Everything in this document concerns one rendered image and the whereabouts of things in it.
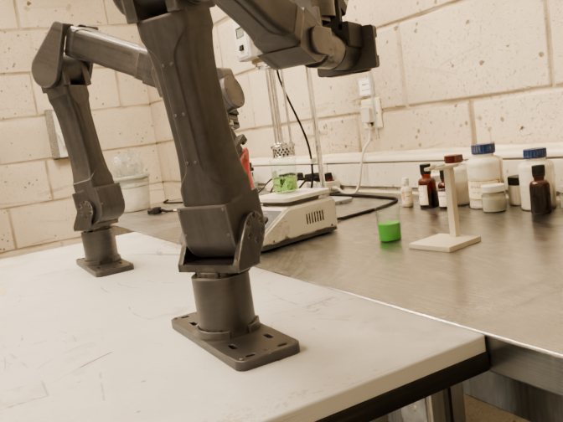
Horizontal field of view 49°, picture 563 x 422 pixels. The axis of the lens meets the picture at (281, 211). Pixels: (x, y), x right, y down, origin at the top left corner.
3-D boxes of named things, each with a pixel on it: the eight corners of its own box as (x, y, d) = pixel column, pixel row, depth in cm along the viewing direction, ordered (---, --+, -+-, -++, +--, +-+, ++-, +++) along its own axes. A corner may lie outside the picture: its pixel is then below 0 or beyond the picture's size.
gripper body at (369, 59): (318, 38, 99) (296, 33, 93) (377, 24, 94) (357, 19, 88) (322, 78, 100) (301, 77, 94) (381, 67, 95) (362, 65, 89)
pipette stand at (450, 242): (450, 252, 92) (441, 167, 91) (409, 248, 99) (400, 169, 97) (481, 240, 97) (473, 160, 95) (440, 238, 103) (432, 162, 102)
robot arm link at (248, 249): (198, 212, 71) (165, 221, 67) (261, 208, 67) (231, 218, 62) (206, 264, 72) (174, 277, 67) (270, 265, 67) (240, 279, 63)
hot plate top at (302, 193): (286, 203, 115) (286, 198, 115) (248, 202, 124) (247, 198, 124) (332, 192, 122) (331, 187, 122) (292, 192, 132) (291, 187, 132)
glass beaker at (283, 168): (271, 198, 121) (266, 157, 120) (275, 195, 127) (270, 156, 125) (302, 194, 120) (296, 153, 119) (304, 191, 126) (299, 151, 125)
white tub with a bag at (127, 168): (149, 210, 212) (138, 148, 209) (109, 215, 213) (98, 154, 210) (159, 204, 226) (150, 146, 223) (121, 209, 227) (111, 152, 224)
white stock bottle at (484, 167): (480, 203, 132) (475, 142, 131) (513, 203, 127) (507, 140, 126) (463, 209, 128) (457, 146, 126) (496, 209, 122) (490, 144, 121)
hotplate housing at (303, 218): (262, 254, 111) (256, 210, 110) (221, 249, 121) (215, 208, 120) (348, 228, 125) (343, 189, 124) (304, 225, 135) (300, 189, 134)
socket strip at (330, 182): (327, 194, 186) (325, 180, 185) (266, 191, 220) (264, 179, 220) (342, 191, 188) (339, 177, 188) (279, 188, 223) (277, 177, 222)
